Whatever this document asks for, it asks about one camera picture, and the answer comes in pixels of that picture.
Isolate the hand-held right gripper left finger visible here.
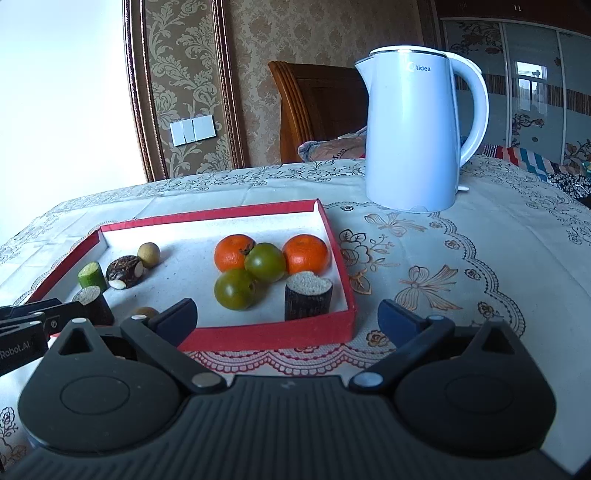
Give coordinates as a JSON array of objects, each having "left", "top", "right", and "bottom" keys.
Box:
[{"left": 55, "top": 298, "right": 227, "bottom": 394}]

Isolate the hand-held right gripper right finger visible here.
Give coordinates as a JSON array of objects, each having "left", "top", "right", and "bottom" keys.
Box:
[{"left": 348, "top": 299, "right": 525, "bottom": 395}]

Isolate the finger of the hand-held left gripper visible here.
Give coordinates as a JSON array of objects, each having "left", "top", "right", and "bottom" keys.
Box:
[
  {"left": 0, "top": 298, "right": 63, "bottom": 321},
  {"left": 0, "top": 303, "right": 86, "bottom": 342}
]

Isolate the green square cake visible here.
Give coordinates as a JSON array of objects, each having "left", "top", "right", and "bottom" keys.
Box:
[{"left": 77, "top": 261, "right": 109, "bottom": 292}]

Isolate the red cardboard tray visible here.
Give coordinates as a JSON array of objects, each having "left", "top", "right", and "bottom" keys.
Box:
[{"left": 21, "top": 198, "right": 357, "bottom": 354}]

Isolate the green tangerine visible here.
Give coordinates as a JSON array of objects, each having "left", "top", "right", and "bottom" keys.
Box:
[
  {"left": 244, "top": 242, "right": 287, "bottom": 284},
  {"left": 213, "top": 268, "right": 260, "bottom": 311}
]

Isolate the small yellow-green ball pastry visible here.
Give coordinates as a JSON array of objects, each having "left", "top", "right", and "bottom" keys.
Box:
[{"left": 137, "top": 242, "right": 161, "bottom": 268}]

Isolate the dark brown round slice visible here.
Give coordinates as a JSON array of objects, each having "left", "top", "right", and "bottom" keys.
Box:
[{"left": 106, "top": 255, "right": 144, "bottom": 291}]

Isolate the orange tangerine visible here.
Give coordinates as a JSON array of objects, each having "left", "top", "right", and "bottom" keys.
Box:
[
  {"left": 281, "top": 234, "right": 332, "bottom": 276},
  {"left": 213, "top": 234, "right": 256, "bottom": 273}
]

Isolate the floral lace tablecloth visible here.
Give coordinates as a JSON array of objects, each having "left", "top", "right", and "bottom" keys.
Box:
[{"left": 0, "top": 154, "right": 591, "bottom": 480}]

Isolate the light blue electric kettle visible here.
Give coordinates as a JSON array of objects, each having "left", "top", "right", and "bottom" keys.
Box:
[{"left": 354, "top": 45, "right": 490, "bottom": 214}]

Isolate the printed blanket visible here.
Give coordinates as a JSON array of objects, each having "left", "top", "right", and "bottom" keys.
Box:
[{"left": 298, "top": 128, "right": 370, "bottom": 161}]

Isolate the colourful patterned bedding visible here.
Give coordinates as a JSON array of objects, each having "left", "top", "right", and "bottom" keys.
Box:
[{"left": 475, "top": 143, "right": 591, "bottom": 201}]

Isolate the wooden bed headboard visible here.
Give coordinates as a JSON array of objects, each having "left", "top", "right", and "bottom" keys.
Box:
[{"left": 269, "top": 61, "right": 370, "bottom": 164}]

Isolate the sliding door wardrobe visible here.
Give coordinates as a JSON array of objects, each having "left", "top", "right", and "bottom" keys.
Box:
[{"left": 434, "top": 0, "right": 591, "bottom": 162}]

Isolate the white wall light switch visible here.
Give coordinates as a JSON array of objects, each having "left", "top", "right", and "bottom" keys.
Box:
[{"left": 170, "top": 116, "right": 216, "bottom": 147}]

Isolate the gold wall panel frame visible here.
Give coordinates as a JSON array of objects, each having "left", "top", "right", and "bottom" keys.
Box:
[{"left": 122, "top": 0, "right": 252, "bottom": 183}]

